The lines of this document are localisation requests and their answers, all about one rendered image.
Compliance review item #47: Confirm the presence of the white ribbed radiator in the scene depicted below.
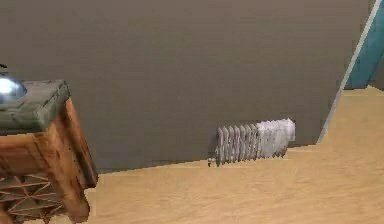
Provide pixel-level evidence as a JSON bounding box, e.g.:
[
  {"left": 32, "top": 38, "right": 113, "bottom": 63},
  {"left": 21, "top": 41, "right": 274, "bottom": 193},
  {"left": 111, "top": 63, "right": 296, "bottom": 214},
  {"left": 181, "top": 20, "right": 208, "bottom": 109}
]
[{"left": 207, "top": 117, "right": 297, "bottom": 168}]

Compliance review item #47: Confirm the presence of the wooden cabinet with grey top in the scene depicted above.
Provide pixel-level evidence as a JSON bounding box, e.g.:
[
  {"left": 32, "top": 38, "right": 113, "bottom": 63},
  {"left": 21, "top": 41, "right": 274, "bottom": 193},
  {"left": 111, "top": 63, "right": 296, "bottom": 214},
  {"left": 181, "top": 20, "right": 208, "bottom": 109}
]
[{"left": 0, "top": 79, "right": 99, "bottom": 224}]

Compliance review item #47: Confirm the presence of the shiny silver bowl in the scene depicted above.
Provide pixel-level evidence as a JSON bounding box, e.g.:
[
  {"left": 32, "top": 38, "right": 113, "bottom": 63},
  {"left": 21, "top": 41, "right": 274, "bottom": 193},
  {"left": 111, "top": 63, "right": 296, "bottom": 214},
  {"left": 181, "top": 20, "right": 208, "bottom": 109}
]
[{"left": 0, "top": 75, "right": 28, "bottom": 105}]

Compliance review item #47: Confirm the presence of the teal room door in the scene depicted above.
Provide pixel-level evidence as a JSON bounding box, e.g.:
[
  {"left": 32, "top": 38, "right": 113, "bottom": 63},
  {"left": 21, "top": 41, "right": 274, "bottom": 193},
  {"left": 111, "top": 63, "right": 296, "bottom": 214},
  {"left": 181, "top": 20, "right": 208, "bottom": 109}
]
[{"left": 344, "top": 0, "right": 384, "bottom": 90}]

